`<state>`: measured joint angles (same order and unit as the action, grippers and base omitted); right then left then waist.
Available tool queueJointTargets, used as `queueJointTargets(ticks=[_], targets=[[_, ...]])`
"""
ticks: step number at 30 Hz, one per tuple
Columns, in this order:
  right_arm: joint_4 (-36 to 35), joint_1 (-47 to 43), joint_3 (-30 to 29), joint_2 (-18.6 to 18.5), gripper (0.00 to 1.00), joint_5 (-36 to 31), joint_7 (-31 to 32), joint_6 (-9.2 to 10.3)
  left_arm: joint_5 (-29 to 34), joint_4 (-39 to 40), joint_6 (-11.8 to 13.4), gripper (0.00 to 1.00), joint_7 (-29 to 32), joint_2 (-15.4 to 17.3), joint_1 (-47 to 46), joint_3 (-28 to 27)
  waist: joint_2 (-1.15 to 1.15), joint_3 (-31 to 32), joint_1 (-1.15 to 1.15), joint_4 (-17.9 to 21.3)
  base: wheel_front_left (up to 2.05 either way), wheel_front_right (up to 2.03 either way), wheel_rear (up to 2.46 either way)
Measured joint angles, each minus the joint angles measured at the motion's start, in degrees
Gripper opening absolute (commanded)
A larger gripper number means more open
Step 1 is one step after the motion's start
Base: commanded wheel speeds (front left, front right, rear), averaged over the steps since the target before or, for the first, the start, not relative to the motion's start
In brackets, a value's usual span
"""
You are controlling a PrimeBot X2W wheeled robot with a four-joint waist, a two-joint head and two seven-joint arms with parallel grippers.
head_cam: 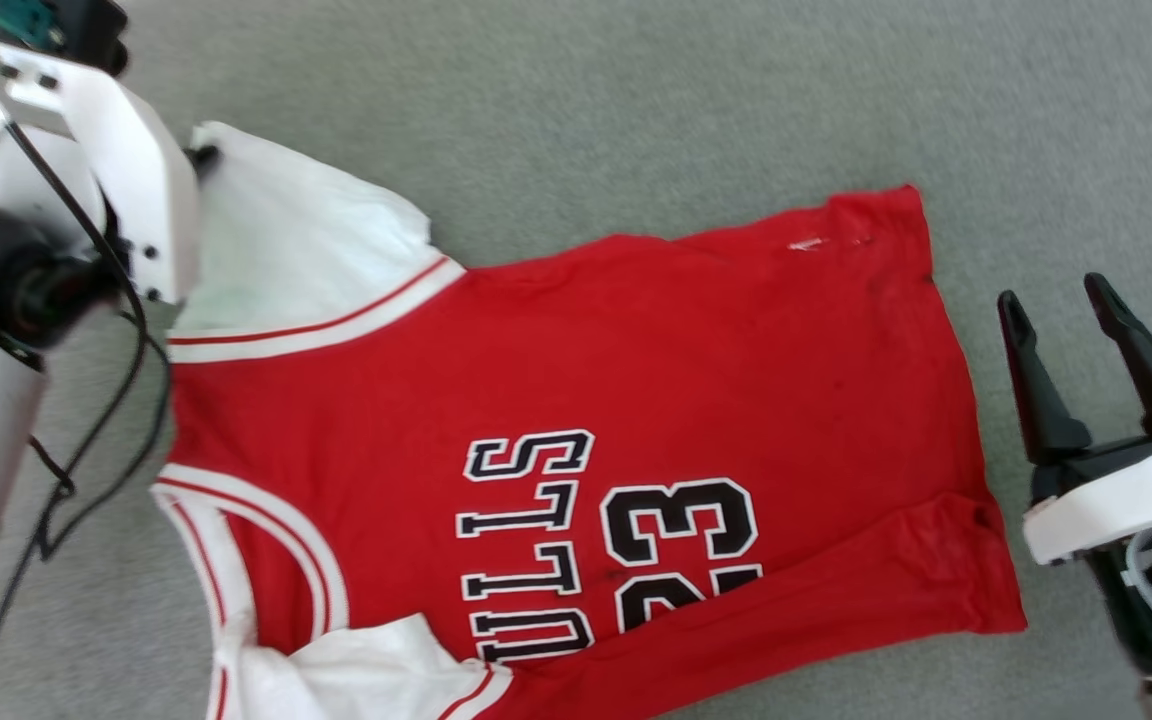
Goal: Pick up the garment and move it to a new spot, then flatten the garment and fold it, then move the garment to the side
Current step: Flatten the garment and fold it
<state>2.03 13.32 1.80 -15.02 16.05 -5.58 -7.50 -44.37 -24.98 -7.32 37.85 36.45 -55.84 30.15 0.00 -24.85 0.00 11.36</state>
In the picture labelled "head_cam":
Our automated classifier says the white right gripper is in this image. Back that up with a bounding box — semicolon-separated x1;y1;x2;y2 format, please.
997;272;1152;568

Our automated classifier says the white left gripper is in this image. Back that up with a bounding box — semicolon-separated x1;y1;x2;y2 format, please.
0;42;225;306

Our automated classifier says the red white basketball jersey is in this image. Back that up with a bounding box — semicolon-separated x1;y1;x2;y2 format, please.
151;122;1029;720

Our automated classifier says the grey fabric sofa cushion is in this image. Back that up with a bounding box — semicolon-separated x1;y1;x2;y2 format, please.
0;0;1152;720

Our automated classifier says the black cable with teal plug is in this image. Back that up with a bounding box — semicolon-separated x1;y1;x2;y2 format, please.
0;0;152;720

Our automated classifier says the thin black cable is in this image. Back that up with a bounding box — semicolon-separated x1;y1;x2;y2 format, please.
29;335;174;561

